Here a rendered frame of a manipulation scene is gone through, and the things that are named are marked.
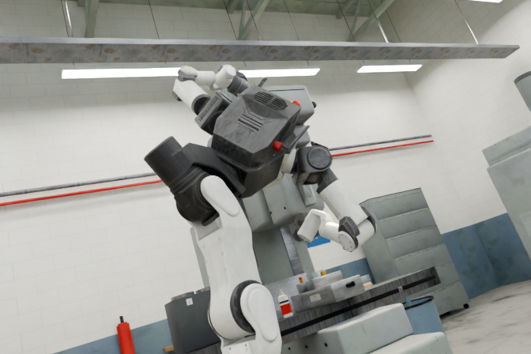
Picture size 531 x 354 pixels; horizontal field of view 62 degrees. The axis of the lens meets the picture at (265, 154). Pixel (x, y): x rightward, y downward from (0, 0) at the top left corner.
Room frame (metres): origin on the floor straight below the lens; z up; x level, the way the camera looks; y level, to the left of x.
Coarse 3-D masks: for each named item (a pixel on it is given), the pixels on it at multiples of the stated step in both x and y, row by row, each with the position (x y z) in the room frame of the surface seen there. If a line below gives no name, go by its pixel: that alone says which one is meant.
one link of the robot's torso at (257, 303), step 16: (256, 288) 1.27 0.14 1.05; (256, 304) 1.26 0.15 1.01; (272, 304) 1.31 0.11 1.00; (256, 320) 1.25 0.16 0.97; (272, 320) 1.28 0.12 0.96; (256, 336) 1.25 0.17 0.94; (272, 336) 1.27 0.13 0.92; (224, 352) 1.36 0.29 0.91; (240, 352) 1.29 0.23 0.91; (256, 352) 1.26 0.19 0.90; (272, 352) 1.29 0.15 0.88
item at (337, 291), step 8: (344, 280) 1.82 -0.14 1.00; (352, 280) 1.84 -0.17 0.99; (360, 280) 1.86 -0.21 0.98; (304, 288) 1.99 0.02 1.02; (320, 288) 1.85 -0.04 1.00; (328, 288) 1.80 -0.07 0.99; (336, 288) 1.79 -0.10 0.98; (344, 288) 1.81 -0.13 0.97; (352, 288) 1.83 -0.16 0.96; (360, 288) 1.85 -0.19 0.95; (296, 296) 2.03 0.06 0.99; (304, 296) 1.98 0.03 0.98; (312, 296) 1.93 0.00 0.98; (320, 296) 1.88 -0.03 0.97; (328, 296) 1.83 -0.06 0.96; (336, 296) 1.79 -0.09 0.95; (344, 296) 1.81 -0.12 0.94; (296, 304) 2.05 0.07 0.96; (304, 304) 2.00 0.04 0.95; (312, 304) 1.94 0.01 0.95; (320, 304) 1.89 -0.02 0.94
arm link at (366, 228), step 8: (328, 224) 1.68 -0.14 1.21; (336, 224) 1.67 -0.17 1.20; (360, 224) 1.56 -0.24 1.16; (368, 224) 1.56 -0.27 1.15; (328, 232) 1.67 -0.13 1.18; (336, 232) 1.64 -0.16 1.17; (360, 232) 1.54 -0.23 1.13; (368, 232) 1.56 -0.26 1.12; (336, 240) 1.65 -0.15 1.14; (360, 240) 1.55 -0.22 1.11
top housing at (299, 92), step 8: (272, 88) 1.79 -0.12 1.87; (280, 88) 1.81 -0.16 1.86; (288, 88) 1.83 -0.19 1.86; (296, 88) 1.86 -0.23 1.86; (304, 88) 1.88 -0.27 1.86; (288, 96) 1.83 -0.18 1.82; (296, 96) 1.85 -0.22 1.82; (304, 96) 1.87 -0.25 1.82; (304, 104) 1.86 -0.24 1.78; (312, 104) 1.89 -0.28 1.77; (304, 112) 1.86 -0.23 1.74; (312, 112) 1.88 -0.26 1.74; (304, 120) 1.93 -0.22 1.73
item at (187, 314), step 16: (208, 288) 1.73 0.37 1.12; (176, 304) 1.64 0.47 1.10; (192, 304) 1.68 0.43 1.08; (208, 304) 1.71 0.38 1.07; (176, 320) 1.64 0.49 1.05; (192, 320) 1.67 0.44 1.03; (208, 320) 1.70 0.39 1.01; (176, 336) 1.68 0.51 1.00; (192, 336) 1.66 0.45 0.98; (208, 336) 1.69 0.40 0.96; (176, 352) 1.72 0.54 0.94
